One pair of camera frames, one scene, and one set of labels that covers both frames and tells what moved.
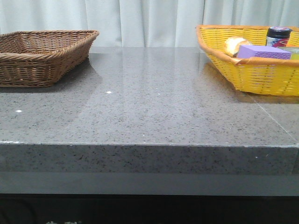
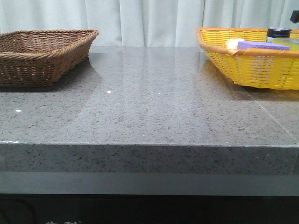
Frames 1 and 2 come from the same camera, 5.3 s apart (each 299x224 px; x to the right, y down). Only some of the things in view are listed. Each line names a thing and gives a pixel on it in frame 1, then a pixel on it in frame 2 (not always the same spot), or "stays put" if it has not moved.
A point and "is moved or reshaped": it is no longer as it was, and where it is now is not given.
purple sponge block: x=263 y=52 -> x=244 y=45
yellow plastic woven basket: x=269 y=76 is moved or reshaped
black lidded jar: x=278 y=36 stays put
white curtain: x=144 y=24 stays put
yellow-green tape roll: x=294 y=51 -> x=293 y=42
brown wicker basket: x=38 y=59 stays put
